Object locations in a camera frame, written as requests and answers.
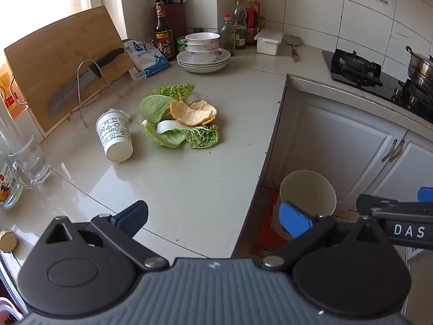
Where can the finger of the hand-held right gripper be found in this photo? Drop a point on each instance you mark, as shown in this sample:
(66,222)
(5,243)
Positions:
(426,194)
(379,206)

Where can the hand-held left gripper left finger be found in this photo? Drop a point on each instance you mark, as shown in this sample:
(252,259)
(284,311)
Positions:
(132,218)

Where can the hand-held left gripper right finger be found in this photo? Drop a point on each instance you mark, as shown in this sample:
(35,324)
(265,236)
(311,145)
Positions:
(294,220)

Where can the white trash bin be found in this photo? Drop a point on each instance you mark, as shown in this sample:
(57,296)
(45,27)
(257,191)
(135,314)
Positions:
(304,189)

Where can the printed white paper cup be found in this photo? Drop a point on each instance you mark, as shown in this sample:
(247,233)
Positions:
(113,135)

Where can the cabbage leaf with white stem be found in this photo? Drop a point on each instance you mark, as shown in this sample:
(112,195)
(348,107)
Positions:
(165,135)

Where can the large smooth cabbage leaf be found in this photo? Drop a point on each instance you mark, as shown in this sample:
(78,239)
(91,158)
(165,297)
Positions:
(154,108)

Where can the red floor mat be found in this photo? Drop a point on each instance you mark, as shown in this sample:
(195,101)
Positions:
(267,216)

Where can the white cabinet door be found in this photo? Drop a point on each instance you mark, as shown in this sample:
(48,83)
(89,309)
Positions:
(416,169)
(338,142)

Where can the clear glass mug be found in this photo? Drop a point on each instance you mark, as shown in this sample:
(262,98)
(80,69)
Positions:
(28,162)

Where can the orange citrus peel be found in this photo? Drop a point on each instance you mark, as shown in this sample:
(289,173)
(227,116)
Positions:
(192,111)

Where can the gold bottle cap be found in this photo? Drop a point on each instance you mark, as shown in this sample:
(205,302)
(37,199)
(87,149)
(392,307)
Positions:
(7,241)

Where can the stainless steel pot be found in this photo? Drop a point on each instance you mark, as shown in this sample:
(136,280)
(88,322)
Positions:
(419,66)

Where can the labelled clear glass jar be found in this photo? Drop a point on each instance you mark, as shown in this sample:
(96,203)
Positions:
(6,182)

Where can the crumpled clear plastic wrap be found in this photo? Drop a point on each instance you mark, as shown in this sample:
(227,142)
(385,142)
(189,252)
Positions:
(192,97)

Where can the black gas stove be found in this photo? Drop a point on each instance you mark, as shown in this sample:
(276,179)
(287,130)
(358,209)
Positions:
(358,71)

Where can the white blue salt bag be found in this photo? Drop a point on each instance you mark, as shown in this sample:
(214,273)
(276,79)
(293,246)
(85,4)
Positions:
(149,59)

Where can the white deep plate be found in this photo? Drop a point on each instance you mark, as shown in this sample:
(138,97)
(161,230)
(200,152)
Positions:
(203,70)

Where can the stack of white bowls and plates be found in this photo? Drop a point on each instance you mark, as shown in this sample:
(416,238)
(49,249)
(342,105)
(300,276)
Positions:
(224,61)

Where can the metal binder clips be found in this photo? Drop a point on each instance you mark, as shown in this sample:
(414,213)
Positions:
(149,44)

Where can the large floral white bowl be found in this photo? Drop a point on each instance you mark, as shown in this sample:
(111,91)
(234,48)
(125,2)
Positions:
(206,56)

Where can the yellow label cooking wine bottle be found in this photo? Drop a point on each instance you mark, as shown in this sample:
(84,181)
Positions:
(6,91)

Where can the white lidded plastic container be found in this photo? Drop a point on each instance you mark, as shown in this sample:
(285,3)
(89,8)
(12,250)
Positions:
(269,40)

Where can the dark vinegar bottle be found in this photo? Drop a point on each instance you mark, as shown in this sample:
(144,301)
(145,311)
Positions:
(164,37)

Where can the small floral white bowl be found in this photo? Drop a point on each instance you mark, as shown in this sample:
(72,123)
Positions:
(203,47)
(203,37)

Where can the bamboo cutting board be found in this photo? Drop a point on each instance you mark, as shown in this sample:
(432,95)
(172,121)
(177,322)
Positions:
(50,50)

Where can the green label bottle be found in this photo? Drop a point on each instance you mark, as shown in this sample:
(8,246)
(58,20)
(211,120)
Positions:
(240,34)

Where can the clear bottle red cap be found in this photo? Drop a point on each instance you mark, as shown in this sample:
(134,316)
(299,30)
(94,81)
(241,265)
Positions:
(227,34)

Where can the brown knife block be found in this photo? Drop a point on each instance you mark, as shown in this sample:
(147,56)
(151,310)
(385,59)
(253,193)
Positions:
(177,20)

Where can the red label oil bottle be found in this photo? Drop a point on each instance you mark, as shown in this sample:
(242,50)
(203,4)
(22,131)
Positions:
(250,17)

